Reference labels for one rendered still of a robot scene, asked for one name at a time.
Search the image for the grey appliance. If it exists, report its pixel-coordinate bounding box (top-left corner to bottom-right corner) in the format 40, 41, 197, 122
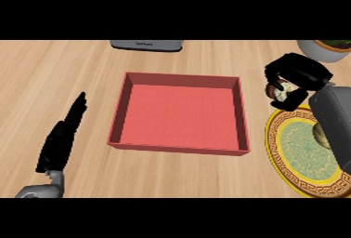
107, 39, 186, 53

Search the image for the yellow patterned round plate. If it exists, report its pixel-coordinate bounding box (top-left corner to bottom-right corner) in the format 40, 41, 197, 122
262, 103, 351, 199

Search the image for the red open cardboard box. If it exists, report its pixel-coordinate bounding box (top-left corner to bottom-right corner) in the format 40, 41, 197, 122
106, 72, 252, 156

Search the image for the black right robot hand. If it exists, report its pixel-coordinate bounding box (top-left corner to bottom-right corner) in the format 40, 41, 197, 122
262, 52, 334, 112

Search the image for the brown cupcake with cream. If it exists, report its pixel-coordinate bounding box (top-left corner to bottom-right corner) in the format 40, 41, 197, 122
264, 78, 299, 102

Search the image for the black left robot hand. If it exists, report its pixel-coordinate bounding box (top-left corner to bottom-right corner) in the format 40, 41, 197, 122
34, 91, 88, 174

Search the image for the grey plant pot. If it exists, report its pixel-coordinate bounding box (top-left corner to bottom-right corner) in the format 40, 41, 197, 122
296, 39, 351, 64

